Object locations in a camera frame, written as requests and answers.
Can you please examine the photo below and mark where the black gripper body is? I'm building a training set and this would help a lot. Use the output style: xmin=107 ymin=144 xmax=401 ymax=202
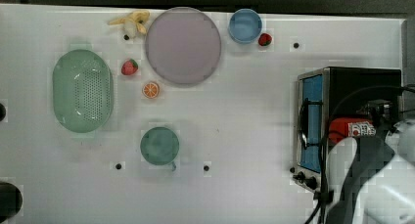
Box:
xmin=357 ymin=99 xmax=399 ymax=136

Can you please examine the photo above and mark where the red ketchup bottle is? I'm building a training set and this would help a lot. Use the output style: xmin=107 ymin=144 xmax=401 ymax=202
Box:
xmin=328 ymin=117 xmax=376 ymax=144

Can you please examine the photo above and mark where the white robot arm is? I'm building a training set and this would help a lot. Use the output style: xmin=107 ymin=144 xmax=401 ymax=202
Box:
xmin=324 ymin=101 xmax=415 ymax=224

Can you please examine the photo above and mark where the black toaster oven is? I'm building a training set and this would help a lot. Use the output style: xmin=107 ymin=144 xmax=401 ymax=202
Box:
xmin=291 ymin=67 xmax=401 ymax=192

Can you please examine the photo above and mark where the toy strawberry near bowl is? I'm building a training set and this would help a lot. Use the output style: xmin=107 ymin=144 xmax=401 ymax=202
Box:
xmin=258 ymin=33 xmax=272 ymax=47

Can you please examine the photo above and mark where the blue bowl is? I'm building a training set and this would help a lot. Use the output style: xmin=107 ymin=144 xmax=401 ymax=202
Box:
xmin=228 ymin=9 xmax=262 ymax=44

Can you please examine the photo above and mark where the large purple plate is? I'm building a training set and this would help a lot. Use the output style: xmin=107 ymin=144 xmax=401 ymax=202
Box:
xmin=145 ymin=7 xmax=221 ymax=85

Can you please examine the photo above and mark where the green mug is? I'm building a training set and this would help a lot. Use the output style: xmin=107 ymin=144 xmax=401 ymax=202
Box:
xmin=140 ymin=126 xmax=180 ymax=171

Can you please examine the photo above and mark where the toy orange slice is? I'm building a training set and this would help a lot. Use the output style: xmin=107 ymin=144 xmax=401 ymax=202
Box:
xmin=142 ymin=81 xmax=160 ymax=99

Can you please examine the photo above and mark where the toy strawberry near colander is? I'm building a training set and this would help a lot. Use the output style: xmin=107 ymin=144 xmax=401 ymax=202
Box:
xmin=121 ymin=59 xmax=138 ymax=75

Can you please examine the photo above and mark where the peeled toy banana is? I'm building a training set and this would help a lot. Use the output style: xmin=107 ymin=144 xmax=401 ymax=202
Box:
xmin=108 ymin=10 xmax=150 ymax=39

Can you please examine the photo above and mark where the green perforated colander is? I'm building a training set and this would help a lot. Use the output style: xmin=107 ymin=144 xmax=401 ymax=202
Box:
xmin=52 ymin=49 xmax=114 ymax=133

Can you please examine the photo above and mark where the black cylinder cup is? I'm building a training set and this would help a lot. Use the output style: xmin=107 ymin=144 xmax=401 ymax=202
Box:
xmin=0 ymin=182 xmax=23 ymax=222

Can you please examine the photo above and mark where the black oven door handle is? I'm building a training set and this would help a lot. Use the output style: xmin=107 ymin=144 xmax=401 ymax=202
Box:
xmin=299 ymin=98 xmax=323 ymax=150

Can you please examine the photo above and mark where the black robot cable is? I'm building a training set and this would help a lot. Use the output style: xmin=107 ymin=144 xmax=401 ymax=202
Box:
xmin=302 ymin=83 xmax=415 ymax=224

